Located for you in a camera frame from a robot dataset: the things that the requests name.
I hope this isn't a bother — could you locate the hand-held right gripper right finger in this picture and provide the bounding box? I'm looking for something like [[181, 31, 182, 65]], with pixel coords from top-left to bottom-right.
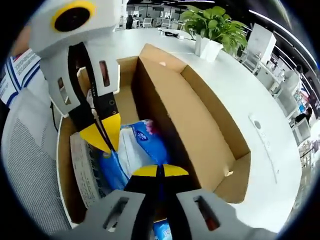
[[159, 163, 278, 240]]

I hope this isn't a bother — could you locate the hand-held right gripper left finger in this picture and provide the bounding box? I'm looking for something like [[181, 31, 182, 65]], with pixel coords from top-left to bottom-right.
[[53, 164, 161, 240]]

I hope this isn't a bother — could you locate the small blue soft pack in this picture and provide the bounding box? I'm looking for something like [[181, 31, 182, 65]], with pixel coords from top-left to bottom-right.
[[152, 218, 174, 240]]

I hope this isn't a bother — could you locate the blue soft wipes pack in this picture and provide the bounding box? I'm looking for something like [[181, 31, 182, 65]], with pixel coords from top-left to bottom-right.
[[98, 119, 172, 192]]

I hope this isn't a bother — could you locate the brown cardboard shoe box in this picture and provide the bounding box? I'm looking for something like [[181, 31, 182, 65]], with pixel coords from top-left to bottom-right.
[[56, 42, 252, 225]]

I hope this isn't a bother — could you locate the white mesh office chair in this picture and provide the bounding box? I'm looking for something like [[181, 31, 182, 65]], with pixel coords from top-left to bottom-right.
[[1, 96, 73, 236]]

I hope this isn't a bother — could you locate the green plant in white pot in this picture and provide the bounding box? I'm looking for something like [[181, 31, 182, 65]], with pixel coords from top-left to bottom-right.
[[179, 5, 249, 63]]

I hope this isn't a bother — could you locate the white square column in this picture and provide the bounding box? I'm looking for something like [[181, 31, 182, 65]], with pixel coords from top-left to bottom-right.
[[246, 22, 277, 66]]

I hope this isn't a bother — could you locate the blue white wall poster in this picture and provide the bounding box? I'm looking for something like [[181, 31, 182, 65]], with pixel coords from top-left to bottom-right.
[[0, 48, 42, 108]]

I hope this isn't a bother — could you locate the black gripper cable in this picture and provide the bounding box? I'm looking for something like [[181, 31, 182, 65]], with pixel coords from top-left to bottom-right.
[[49, 101, 60, 133]]

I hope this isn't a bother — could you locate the black cable with white adapter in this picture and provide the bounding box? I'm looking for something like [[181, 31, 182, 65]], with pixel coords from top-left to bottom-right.
[[157, 27, 185, 40]]

